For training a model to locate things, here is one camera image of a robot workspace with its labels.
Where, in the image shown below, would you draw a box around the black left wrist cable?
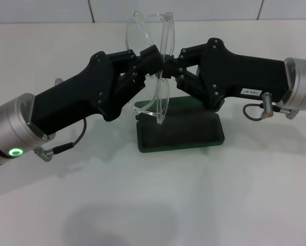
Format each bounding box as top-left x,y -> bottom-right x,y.
34,117 -> 88,162

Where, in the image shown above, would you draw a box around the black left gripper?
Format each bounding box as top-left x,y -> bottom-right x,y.
31,51 -> 148,136

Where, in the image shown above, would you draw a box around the clear white glasses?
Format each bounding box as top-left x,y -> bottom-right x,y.
124,10 -> 175,126

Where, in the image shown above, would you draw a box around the grey right wrist cable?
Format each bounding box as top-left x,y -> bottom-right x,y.
242,92 -> 297,120

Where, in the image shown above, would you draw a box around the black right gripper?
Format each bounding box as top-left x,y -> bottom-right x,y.
165,37 -> 289,111

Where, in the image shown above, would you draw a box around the green glasses case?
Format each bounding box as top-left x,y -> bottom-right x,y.
133,96 -> 225,154

